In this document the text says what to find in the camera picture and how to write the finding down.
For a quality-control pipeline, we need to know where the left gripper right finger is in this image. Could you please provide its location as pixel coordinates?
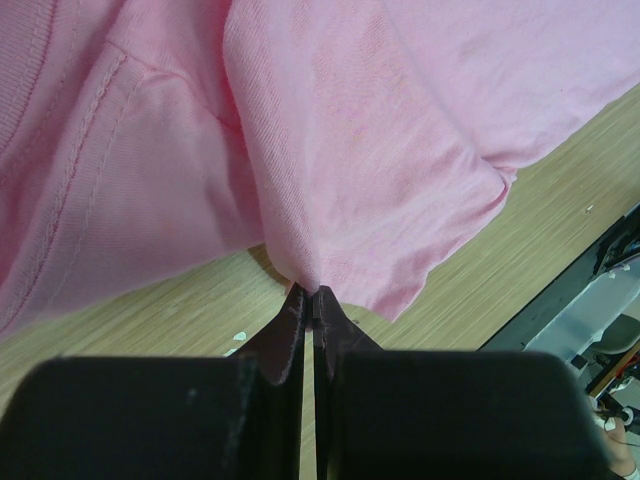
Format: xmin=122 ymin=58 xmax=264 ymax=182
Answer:
xmin=311 ymin=288 xmax=612 ymax=479

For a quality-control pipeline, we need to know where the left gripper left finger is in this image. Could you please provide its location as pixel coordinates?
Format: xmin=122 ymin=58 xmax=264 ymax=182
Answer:
xmin=1 ymin=286 xmax=306 ymax=479

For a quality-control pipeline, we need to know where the pink t shirt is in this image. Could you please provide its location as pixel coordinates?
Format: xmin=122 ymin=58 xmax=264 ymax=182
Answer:
xmin=1 ymin=1 xmax=639 ymax=337

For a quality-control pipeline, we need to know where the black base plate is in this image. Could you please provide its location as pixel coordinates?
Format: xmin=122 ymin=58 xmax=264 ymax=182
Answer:
xmin=481 ymin=206 xmax=639 ymax=351

